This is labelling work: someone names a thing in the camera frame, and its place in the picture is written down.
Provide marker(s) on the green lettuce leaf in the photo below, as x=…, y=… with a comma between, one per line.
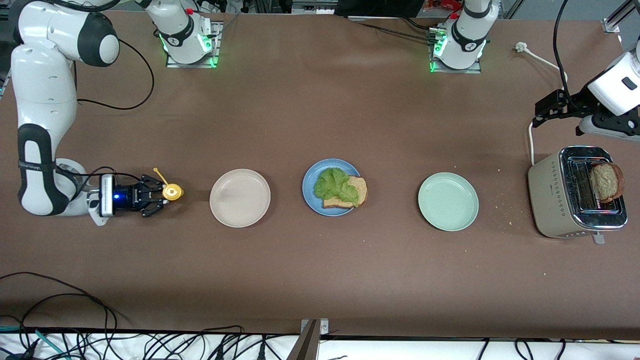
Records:
x=332, y=185

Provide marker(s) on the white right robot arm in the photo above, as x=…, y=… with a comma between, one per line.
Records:
x=42, y=90

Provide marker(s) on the blue round plate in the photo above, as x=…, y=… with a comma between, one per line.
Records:
x=309, y=192

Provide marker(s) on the beige round plate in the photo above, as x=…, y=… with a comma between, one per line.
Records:
x=240, y=198

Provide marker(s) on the yellow mustard squeeze bottle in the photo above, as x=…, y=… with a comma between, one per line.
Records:
x=173, y=192

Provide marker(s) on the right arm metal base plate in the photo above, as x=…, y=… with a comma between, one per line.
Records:
x=216, y=55

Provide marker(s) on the light green round plate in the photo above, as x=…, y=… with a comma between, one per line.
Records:
x=448, y=202

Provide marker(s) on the silver beige toaster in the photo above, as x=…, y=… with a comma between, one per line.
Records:
x=550, y=200

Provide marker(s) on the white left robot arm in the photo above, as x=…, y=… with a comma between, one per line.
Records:
x=467, y=35

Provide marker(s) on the grey metal camera post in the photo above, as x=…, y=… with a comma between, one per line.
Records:
x=307, y=345

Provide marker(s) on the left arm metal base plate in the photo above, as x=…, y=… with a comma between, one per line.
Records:
x=477, y=70

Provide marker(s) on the square brown bread slice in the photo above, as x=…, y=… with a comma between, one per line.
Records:
x=361, y=187

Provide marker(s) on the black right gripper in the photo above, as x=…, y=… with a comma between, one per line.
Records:
x=134, y=195

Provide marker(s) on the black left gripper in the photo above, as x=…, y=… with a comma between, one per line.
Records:
x=575, y=100

